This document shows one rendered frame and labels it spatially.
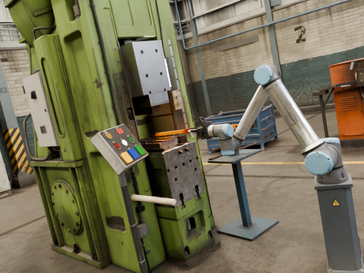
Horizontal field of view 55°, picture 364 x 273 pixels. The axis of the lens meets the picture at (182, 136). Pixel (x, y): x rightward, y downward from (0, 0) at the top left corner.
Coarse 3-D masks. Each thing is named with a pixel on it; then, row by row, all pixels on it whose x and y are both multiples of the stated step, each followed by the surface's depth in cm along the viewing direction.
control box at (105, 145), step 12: (108, 132) 222; (120, 132) 232; (96, 144) 215; (108, 144) 213; (120, 144) 223; (132, 144) 234; (108, 156) 214; (120, 156) 214; (144, 156) 236; (120, 168) 213
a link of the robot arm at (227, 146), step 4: (220, 140) 238; (224, 140) 236; (228, 140) 236; (232, 140) 243; (220, 144) 239; (224, 144) 237; (228, 144) 237; (232, 144) 239; (236, 144) 244; (220, 148) 241; (224, 148) 238; (228, 148) 237; (232, 148) 239; (236, 148) 245; (224, 152) 238; (228, 152) 237; (232, 152) 239
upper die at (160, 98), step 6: (138, 96) 274; (144, 96) 269; (150, 96) 266; (156, 96) 270; (162, 96) 275; (132, 102) 280; (138, 102) 275; (144, 102) 270; (150, 102) 266; (156, 102) 270; (162, 102) 275; (138, 108) 277
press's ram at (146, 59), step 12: (120, 48) 267; (132, 48) 257; (144, 48) 264; (156, 48) 273; (132, 60) 261; (144, 60) 264; (156, 60) 272; (132, 72) 264; (144, 72) 263; (156, 72) 272; (132, 84) 267; (144, 84) 262; (156, 84) 271; (168, 84) 280; (132, 96) 271
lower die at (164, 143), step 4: (168, 136) 282; (172, 136) 283; (176, 136) 284; (156, 140) 282; (160, 140) 277; (164, 140) 274; (168, 140) 277; (172, 140) 280; (176, 140) 283; (144, 144) 283; (148, 144) 279; (152, 144) 276; (156, 144) 273; (160, 144) 271; (164, 144) 274; (168, 144) 277; (172, 144) 280; (176, 144) 283; (144, 148) 284; (164, 148) 274
